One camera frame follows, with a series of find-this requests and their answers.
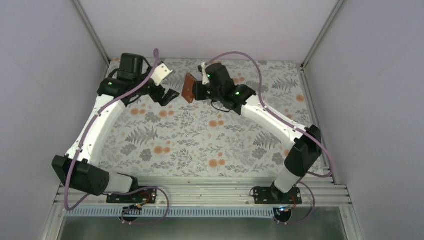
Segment brown leather card holder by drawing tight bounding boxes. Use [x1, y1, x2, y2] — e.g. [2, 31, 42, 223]
[181, 72, 196, 104]

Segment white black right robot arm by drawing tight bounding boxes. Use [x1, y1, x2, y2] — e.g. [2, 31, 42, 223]
[190, 62, 323, 196]

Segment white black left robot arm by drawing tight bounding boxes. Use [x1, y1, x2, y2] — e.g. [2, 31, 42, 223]
[52, 53, 179, 196]

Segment floral patterned table mat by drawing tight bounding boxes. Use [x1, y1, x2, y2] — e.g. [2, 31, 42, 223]
[98, 59, 311, 178]

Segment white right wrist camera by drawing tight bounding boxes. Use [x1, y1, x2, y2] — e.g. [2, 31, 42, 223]
[198, 62, 210, 85]

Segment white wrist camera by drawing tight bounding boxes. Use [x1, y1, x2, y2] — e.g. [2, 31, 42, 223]
[151, 62, 174, 86]
[198, 62, 210, 85]

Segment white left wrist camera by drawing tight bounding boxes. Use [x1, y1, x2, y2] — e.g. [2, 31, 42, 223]
[151, 62, 174, 86]

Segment aluminium rail frame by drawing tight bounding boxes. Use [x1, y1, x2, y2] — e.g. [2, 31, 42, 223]
[54, 177, 353, 208]

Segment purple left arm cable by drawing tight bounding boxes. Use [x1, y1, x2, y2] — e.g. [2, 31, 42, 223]
[63, 48, 160, 212]

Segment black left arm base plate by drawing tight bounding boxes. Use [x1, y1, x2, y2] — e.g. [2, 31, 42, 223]
[106, 186, 158, 205]

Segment grey slotted cable duct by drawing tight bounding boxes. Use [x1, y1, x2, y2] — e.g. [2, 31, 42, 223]
[65, 206, 274, 219]

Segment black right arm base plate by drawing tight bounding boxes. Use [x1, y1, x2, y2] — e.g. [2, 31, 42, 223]
[249, 186, 303, 205]

